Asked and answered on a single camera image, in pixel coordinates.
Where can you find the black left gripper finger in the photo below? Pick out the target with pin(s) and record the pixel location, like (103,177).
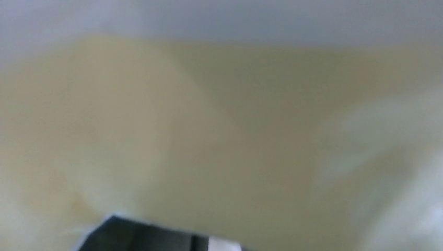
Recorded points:
(119,234)

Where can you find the translucent yellow-trimmed plastic bag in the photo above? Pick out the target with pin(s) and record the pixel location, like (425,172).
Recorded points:
(277,148)

